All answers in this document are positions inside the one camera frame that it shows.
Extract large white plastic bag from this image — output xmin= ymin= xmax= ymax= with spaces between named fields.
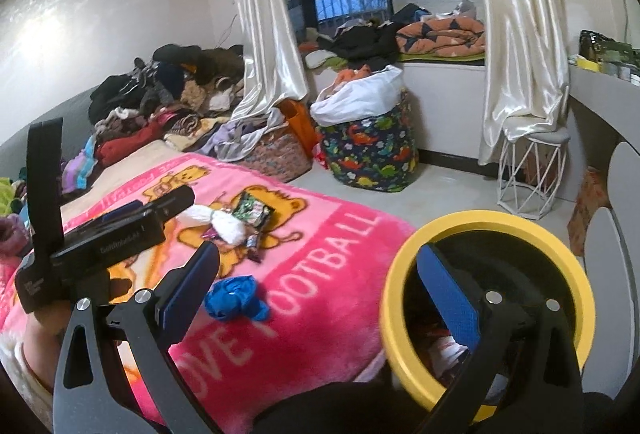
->
xmin=310 ymin=64 xmax=406 ymax=126

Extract pile of clothes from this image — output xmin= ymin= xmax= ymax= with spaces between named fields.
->
xmin=0 ymin=43 xmax=293 ymax=255

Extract orange patterned quilt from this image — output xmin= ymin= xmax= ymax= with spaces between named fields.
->
xmin=396 ymin=17 xmax=487 ymax=58

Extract orange cloth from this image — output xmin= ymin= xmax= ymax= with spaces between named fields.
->
xmin=334 ymin=66 xmax=373 ymax=88

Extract green mat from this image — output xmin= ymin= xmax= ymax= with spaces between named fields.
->
xmin=320 ymin=53 xmax=487 ymax=71

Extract yellow rimmed black bin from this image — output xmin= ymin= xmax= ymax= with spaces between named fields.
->
xmin=379 ymin=209 xmax=596 ymax=422

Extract pink printed blanket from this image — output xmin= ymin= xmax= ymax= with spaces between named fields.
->
xmin=0 ymin=151 xmax=418 ymax=434

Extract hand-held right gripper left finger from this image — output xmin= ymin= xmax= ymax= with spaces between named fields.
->
xmin=52 ymin=240 xmax=223 ymax=434

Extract grey bed headboard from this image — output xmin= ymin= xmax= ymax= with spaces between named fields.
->
xmin=0 ymin=87 xmax=98 ymax=180

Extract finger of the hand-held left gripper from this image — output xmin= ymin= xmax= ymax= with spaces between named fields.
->
xmin=102 ymin=200 xmax=143 ymax=225
xmin=142 ymin=185 xmax=196 ymax=220

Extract white desk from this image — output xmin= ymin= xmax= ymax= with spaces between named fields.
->
xmin=567 ymin=62 xmax=640 ymax=175

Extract brown patterned fabric bag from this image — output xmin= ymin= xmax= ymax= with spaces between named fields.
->
xmin=240 ymin=127 xmax=313 ymax=182

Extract orange tote bag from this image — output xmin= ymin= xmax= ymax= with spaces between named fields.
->
xmin=277 ymin=99 xmax=321 ymax=160

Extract white pillow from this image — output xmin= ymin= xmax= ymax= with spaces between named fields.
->
xmin=305 ymin=50 xmax=336 ymax=69

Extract person's left hand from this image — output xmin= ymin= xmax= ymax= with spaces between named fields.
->
xmin=22 ymin=303 xmax=76 ymax=390

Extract blue glove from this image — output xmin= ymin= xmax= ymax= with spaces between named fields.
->
xmin=204 ymin=275 xmax=271 ymax=322

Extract white printed plastic bag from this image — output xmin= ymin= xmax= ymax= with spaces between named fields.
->
xmin=430 ymin=336 xmax=473 ymax=380

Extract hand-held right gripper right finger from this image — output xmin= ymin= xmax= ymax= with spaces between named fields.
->
xmin=416 ymin=244 xmax=586 ymax=434

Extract dark blue garment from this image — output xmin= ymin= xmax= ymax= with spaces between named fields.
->
xmin=390 ymin=3 xmax=436 ymax=25

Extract dark green snack packet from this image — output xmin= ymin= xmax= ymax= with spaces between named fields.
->
xmin=231 ymin=191 xmax=276 ymax=230

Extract cream satin curtain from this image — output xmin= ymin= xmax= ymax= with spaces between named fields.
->
xmin=465 ymin=0 xmax=571 ymax=165
xmin=227 ymin=0 xmax=308 ymax=120

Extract red plastic bag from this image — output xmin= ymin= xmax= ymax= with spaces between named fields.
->
xmin=415 ymin=321 xmax=453 ymax=340

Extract dinosaur print fabric basket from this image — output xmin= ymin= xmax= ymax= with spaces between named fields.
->
xmin=317 ymin=97 xmax=418 ymax=191

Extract white wire stool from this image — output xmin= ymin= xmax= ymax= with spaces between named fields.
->
xmin=497 ymin=131 xmax=571 ymax=221

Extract beige bed sheet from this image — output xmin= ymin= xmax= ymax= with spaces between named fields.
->
xmin=60 ymin=139 xmax=186 ymax=210

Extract black jacket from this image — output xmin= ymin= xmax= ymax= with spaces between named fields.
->
xmin=317 ymin=22 xmax=401 ymax=62

